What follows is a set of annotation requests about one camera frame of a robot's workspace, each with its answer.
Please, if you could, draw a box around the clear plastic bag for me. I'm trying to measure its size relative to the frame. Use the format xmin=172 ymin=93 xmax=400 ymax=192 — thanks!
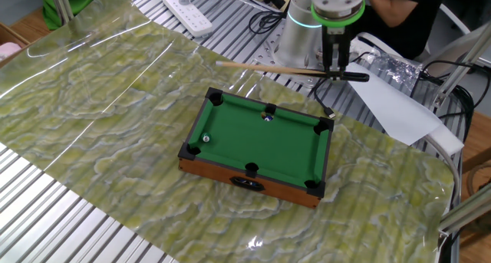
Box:
xmin=360 ymin=44 xmax=423 ymax=92

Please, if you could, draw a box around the person in black shirt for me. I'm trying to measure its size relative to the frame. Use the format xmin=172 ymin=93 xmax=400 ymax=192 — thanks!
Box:
xmin=356 ymin=0 xmax=450 ymax=61

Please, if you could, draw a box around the pink cloth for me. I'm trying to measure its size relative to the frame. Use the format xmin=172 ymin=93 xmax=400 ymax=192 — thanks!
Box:
xmin=0 ymin=42 xmax=22 ymax=62

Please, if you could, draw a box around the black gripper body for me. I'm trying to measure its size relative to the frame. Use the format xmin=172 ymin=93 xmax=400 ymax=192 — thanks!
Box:
xmin=321 ymin=25 xmax=352 ymax=49

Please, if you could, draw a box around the white paper sheet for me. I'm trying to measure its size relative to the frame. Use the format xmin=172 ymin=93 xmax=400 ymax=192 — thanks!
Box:
xmin=343 ymin=61 xmax=465 ymax=156

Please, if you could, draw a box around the green cloth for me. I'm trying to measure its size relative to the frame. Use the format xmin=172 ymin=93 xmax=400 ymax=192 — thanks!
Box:
xmin=37 ymin=0 xmax=109 ymax=31

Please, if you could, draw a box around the black coiled cable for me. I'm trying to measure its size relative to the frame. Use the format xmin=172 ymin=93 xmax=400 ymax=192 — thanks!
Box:
xmin=248 ymin=10 xmax=285 ymax=36

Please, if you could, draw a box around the black cable bundle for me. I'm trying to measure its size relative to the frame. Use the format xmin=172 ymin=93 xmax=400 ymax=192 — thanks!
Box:
xmin=420 ymin=59 xmax=491 ymax=141

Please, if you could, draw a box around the brown cardboard box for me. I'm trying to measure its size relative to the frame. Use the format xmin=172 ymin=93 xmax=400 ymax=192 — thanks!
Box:
xmin=0 ymin=21 xmax=31 ymax=68

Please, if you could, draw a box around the white office chair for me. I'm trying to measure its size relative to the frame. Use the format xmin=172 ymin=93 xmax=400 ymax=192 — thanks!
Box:
xmin=354 ymin=4 xmax=473 ymax=64

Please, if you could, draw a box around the black USB cable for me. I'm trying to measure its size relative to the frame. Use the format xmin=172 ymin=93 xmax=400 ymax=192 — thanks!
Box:
xmin=313 ymin=51 xmax=370 ymax=120

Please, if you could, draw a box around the wooden pool cue black butt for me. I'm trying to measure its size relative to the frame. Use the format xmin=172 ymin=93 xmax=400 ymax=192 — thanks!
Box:
xmin=215 ymin=60 xmax=371 ymax=83

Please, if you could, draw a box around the white hose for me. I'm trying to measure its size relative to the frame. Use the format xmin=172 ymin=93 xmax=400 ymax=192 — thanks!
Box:
xmin=423 ymin=134 xmax=461 ymax=207

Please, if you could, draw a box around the aluminium frame post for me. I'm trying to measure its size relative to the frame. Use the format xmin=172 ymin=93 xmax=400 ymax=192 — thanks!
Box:
xmin=48 ymin=0 xmax=74 ymax=25
xmin=433 ymin=21 xmax=491 ymax=109
xmin=437 ymin=184 xmax=491 ymax=237

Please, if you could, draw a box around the white power strip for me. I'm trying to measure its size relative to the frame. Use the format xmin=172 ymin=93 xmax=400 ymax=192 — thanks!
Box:
xmin=162 ymin=0 xmax=213 ymax=38

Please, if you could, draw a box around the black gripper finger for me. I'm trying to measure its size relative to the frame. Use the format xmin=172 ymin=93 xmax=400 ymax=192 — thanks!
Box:
xmin=335 ymin=48 xmax=351 ymax=82
xmin=322 ymin=48 xmax=336 ymax=80

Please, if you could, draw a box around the mini green pool table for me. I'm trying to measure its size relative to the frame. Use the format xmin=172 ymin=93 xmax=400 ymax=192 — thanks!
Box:
xmin=177 ymin=87 xmax=335 ymax=209

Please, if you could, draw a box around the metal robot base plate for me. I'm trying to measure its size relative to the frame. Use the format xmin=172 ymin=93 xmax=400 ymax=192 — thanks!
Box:
xmin=252 ymin=25 xmax=325 ymax=88

